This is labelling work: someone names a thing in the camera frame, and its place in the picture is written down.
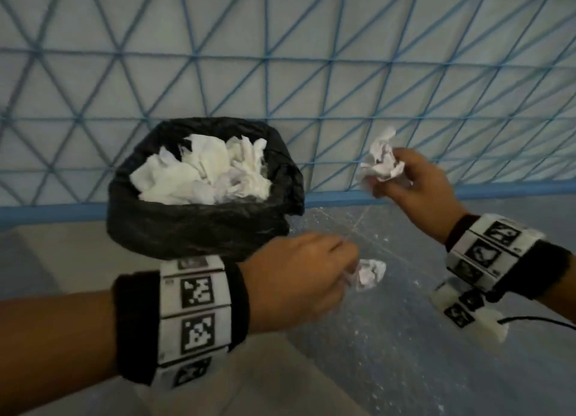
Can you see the person's right hand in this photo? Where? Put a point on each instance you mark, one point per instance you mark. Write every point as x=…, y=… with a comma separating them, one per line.
x=423, y=190

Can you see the person's left hand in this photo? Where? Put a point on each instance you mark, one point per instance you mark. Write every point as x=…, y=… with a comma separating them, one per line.
x=288, y=280

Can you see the person's right fingers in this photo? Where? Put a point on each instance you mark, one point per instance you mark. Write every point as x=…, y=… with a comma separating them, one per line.
x=387, y=184

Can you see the person's left fingers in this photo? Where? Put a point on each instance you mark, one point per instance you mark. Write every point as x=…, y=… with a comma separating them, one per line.
x=346, y=260

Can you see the large white paper ball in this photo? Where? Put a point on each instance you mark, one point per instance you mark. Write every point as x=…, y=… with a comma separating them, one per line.
x=381, y=159

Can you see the small white paper ball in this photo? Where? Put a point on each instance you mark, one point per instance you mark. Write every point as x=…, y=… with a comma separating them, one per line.
x=371, y=274

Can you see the person's left forearm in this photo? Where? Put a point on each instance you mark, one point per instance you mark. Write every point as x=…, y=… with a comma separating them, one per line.
x=56, y=348

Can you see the person's right forearm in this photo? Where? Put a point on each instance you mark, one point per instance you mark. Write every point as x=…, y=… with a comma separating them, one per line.
x=560, y=289

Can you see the right wristband with marker tiles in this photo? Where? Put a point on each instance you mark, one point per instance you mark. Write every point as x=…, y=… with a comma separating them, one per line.
x=490, y=258

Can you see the wristband with marker tiles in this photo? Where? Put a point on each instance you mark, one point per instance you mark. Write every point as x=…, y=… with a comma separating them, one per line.
x=490, y=258
x=184, y=312

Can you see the black bin bag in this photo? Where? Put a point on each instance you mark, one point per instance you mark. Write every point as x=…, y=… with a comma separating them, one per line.
x=198, y=222

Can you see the pile of crumpled white paper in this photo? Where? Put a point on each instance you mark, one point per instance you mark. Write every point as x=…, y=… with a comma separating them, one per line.
x=204, y=170

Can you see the left wristband with marker tiles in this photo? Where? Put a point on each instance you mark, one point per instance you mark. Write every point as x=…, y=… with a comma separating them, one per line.
x=184, y=312

